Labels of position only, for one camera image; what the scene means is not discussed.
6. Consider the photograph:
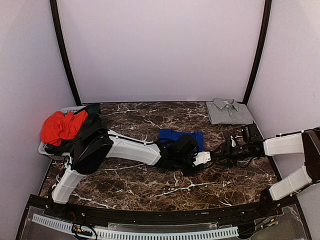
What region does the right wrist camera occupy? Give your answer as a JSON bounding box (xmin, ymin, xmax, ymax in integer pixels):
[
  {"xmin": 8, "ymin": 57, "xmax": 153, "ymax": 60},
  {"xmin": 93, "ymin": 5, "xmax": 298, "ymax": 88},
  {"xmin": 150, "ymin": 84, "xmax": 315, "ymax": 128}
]
[{"xmin": 229, "ymin": 135, "xmax": 239, "ymax": 148}]

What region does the orange red garment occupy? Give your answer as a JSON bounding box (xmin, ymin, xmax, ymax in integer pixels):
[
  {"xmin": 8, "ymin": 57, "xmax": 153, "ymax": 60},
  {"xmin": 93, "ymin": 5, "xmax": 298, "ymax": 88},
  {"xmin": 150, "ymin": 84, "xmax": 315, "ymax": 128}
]
[{"xmin": 40, "ymin": 110, "xmax": 88, "ymax": 147}]

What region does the black frame post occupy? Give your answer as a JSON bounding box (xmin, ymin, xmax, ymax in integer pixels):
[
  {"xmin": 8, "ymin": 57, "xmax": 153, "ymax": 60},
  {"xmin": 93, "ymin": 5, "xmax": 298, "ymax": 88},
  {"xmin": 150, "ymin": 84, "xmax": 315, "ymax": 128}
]
[
  {"xmin": 242, "ymin": 0, "xmax": 273, "ymax": 106},
  {"xmin": 49, "ymin": 0, "xmax": 82, "ymax": 106}
]

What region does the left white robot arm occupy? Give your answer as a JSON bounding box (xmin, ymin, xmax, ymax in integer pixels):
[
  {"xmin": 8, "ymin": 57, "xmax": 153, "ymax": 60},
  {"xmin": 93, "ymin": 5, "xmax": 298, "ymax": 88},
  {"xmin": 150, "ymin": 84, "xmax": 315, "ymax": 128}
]
[{"xmin": 49, "ymin": 126, "xmax": 211, "ymax": 218}]

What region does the grey button shirt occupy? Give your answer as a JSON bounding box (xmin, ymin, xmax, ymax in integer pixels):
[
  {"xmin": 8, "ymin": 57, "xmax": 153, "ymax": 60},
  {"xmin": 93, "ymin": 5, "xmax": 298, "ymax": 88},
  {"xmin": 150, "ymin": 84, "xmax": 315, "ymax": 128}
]
[{"xmin": 206, "ymin": 97, "xmax": 254, "ymax": 125}]

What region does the right black frame post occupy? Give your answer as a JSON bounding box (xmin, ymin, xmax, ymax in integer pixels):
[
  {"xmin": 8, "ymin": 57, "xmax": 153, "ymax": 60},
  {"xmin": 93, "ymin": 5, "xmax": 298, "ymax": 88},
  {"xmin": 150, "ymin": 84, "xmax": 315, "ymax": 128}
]
[{"xmin": 242, "ymin": 0, "xmax": 273, "ymax": 106}]

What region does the grey laundry basket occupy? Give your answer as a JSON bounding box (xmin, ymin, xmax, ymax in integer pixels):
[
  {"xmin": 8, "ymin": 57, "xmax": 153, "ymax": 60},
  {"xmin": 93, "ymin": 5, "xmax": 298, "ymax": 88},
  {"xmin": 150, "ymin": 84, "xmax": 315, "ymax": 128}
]
[{"xmin": 38, "ymin": 105, "xmax": 85, "ymax": 157}]

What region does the black curved front rail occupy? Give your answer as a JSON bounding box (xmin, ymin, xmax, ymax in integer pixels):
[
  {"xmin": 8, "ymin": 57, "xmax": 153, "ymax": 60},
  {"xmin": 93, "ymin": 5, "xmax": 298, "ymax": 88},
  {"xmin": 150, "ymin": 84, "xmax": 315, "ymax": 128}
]
[{"xmin": 27, "ymin": 192, "xmax": 298, "ymax": 228}]

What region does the white slotted cable duct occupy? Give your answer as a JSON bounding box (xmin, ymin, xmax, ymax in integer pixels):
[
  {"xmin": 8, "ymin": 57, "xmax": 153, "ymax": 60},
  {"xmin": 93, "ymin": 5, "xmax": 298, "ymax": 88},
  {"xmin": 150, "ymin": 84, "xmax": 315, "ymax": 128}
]
[{"xmin": 31, "ymin": 213, "xmax": 239, "ymax": 240}]

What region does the blue printed t-shirt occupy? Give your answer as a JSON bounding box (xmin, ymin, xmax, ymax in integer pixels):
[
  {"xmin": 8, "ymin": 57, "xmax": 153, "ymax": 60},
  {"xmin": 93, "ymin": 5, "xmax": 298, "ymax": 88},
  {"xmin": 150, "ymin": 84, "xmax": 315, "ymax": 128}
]
[{"xmin": 158, "ymin": 128, "xmax": 205, "ymax": 152}]

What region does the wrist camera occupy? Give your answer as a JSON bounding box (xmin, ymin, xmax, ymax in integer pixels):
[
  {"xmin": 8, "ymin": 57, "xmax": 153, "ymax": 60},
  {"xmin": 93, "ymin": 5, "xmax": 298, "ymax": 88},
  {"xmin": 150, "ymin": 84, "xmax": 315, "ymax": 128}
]
[
  {"xmin": 193, "ymin": 151, "xmax": 211, "ymax": 166},
  {"xmin": 229, "ymin": 135, "xmax": 239, "ymax": 148}
]

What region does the black garment in basket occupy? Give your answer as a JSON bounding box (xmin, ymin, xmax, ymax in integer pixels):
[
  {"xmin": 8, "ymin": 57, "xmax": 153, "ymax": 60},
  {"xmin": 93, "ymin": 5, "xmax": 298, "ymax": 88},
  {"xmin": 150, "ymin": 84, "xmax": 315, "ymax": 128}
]
[{"xmin": 46, "ymin": 103, "xmax": 101, "ymax": 155}]

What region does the left black frame post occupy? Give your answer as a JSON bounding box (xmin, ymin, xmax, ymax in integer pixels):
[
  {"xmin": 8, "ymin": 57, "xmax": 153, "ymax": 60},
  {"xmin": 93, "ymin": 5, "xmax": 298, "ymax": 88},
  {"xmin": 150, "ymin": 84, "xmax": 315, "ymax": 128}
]
[{"xmin": 49, "ymin": 0, "xmax": 82, "ymax": 106}]

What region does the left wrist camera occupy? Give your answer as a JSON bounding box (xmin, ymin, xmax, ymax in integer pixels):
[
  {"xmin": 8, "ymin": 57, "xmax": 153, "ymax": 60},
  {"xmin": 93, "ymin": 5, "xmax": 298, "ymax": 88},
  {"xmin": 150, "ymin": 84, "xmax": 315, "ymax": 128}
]
[{"xmin": 193, "ymin": 151, "xmax": 211, "ymax": 166}]

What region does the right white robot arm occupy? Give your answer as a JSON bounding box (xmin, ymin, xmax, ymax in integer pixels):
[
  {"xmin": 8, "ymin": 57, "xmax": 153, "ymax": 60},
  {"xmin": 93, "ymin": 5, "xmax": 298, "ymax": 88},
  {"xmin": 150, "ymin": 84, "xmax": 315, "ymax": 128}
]
[{"xmin": 210, "ymin": 123, "xmax": 320, "ymax": 217}]

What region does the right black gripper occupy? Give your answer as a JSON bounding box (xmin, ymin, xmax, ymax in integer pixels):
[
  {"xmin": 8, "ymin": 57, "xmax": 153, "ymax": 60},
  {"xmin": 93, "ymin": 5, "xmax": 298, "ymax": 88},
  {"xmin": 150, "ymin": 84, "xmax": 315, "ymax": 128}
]
[{"xmin": 211, "ymin": 141, "xmax": 252, "ymax": 168}]

